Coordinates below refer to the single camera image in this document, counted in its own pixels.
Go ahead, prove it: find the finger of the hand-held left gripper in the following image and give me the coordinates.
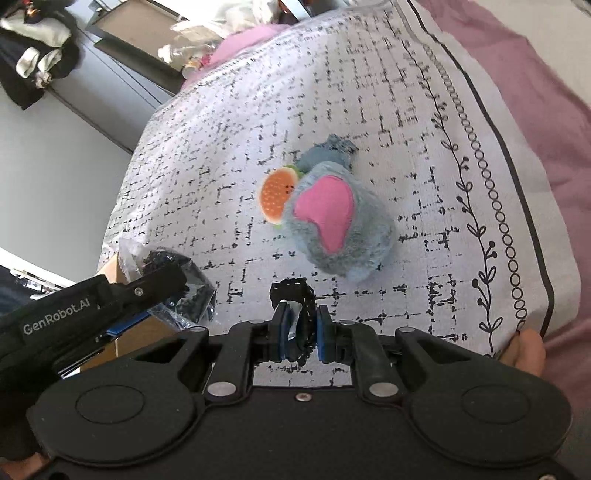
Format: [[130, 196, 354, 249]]
[[95, 312, 151, 343], [105, 263, 189, 320]]

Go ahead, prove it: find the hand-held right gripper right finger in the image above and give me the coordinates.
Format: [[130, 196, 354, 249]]
[[316, 307, 472, 400]]

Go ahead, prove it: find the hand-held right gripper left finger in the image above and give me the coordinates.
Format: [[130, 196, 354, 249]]
[[126, 302, 291, 400]]

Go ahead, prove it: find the brown cardboard box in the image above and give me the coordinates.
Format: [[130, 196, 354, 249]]
[[60, 257, 186, 376]]

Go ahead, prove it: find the clear bag of black lace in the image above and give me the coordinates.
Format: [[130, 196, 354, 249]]
[[117, 237, 218, 331]]

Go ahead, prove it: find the black lace band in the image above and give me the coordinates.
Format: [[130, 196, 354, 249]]
[[269, 276, 317, 368]]

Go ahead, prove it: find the person's left hand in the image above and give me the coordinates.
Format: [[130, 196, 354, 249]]
[[0, 453, 48, 480]]

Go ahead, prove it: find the grey plush elephant pink ear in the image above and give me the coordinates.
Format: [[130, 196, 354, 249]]
[[279, 161, 396, 284]]

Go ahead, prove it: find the watermelon slice plush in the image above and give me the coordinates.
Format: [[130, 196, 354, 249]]
[[259, 165, 306, 226]]

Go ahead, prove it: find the grey cabinet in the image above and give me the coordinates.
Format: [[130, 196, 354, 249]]
[[41, 28, 186, 156]]

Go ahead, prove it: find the clear plastic bag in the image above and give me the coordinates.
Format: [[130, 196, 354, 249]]
[[157, 18, 223, 77]]

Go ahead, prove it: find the white black patterned blanket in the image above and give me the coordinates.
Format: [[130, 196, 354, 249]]
[[95, 0, 556, 389]]

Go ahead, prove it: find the pink pillow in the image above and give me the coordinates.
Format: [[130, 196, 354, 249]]
[[180, 23, 293, 93]]

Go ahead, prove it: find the black and white clothes pile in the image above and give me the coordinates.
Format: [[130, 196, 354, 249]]
[[0, 7, 85, 112]]

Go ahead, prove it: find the grey framed board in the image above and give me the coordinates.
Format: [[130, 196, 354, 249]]
[[85, 0, 195, 48]]

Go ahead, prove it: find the white cloth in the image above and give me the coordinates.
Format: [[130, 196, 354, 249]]
[[203, 0, 297, 29]]

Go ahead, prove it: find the mauve bed sheet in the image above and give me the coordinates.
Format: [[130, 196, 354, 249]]
[[416, 0, 591, 384]]

